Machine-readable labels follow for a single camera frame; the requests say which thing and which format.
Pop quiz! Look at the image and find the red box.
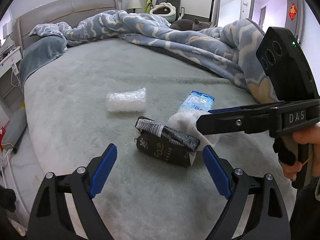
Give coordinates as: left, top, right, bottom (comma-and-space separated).
0, 127, 5, 141

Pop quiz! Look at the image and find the white cat bed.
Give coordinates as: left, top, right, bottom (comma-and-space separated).
149, 2, 177, 23

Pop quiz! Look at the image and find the white dressing table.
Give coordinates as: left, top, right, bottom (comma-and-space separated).
1, 46, 23, 127

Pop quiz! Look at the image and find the grey-blue pillow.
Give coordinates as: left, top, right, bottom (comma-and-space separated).
19, 36, 67, 90

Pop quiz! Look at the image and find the black snack bag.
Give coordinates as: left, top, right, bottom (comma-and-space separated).
135, 116, 200, 167

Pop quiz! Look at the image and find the grey bed with plush sheet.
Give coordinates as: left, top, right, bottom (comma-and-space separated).
22, 38, 298, 240

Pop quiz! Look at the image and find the grey cat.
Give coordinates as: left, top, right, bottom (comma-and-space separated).
170, 18, 212, 31

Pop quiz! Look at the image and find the bedside lamp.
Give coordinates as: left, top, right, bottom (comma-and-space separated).
127, 0, 142, 13

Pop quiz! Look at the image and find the blue tissue pack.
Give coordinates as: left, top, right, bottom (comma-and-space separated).
178, 90, 215, 112

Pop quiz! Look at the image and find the blue patterned fleece blanket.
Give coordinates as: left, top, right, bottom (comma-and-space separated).
29, 10, 278, 103

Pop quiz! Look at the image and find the grey upholstered headboard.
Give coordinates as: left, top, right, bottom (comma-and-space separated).
10, 0, 119, 50

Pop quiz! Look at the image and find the person's right hand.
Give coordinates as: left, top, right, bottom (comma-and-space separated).
279, 124, 319, 181

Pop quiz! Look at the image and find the clear bubble wrap roll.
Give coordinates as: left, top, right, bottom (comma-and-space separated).
106, 88, 146, 113

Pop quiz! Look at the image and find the white power strip with cable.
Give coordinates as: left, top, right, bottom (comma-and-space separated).
10, 61, 20, 87

